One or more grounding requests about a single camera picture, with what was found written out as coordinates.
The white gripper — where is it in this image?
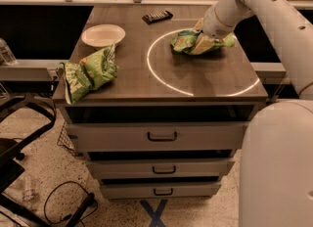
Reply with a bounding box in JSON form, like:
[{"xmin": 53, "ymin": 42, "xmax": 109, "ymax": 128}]
[{"xmin": 191, "ymin": 6, "xmax": 234, "ymax": 55}]

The green rice chip bag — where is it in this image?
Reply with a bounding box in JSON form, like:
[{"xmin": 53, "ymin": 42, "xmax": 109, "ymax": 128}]
[{"xmin": 170, "ymin": 29, "xmax": 235, "ymax": 55}]

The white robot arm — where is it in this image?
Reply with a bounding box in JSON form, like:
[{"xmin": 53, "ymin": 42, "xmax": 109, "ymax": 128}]
[{"xmin": 202, "ymin": 0, "xmax": 313, "ymax": 227}]

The crumpled green snack bag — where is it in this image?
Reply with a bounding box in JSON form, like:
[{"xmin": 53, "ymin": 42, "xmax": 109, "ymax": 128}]
[{"xmin": 63, "ymin": 44, "xmax": 117, "ymax": 105}]

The black candy bar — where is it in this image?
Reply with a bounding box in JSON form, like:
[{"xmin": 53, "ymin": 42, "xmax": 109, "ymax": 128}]
[{"xmin": 142, "ymin": 11, "xmax": 173, "ymax": 24}]

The grey drawer cabinet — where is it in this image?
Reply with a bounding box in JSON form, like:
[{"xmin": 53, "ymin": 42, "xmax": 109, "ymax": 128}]
[{"xmin": 53, "ymin": 5, "xmax": 267, "ymax": 186}]

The white paper plate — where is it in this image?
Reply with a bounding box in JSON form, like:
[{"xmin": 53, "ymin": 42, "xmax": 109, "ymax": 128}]
[{"xmin": 81, "ymin": 24, "xmax": 125, "ymax": 48}]

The top grey drawer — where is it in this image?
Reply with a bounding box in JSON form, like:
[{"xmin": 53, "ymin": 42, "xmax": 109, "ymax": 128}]
[{"xmin": 66, "ymin": 122, "xmax": 247, "ymax": 152}]

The grey drawer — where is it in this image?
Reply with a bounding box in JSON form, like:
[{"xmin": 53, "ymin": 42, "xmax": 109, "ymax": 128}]
[
  {"xmin": 87, "ymin": 159, "xmax": 235, "ymax": 179},
  {"xmin": 100, "ymin": 182, "xmax": 221, "ymax": 200},
  {"xmin": 66, "ymin": 122, "xmax": 247, "ymax": 152}
]

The middle grey drawer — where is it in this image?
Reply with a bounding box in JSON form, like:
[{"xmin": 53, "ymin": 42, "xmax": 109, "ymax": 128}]
[{"xmin": 87, "ymin": 159, "xmax": 235, "ymax": 179}]

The bottom grey drawer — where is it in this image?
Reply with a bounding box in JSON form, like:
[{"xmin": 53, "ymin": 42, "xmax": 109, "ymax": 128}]
[{"xmin": 100, "ymin": 182, "xmax": 221, "ymax": 200}]

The clear plastic bottle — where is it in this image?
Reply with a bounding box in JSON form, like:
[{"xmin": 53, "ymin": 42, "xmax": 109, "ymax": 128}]
[{"xmin": 0, "ymin": 38, "xmax": 18, "ymax": 66}]

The black office chair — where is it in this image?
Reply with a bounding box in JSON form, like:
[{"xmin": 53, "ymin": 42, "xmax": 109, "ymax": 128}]
[{"xmin": 0, "ymin": 94, "xmax": 57, "ymax": 227}]

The wire mesh basket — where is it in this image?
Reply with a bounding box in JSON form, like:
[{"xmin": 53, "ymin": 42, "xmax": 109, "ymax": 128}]
[{"xmin": 57, "ymin": 123, "xmax": 81, "ymax": 158}]

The black cable on floor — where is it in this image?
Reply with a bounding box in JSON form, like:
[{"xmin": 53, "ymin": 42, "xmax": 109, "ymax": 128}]
[{"xmin": 43, "ymin": 180, "xmax": 100, "ymax": 227}]

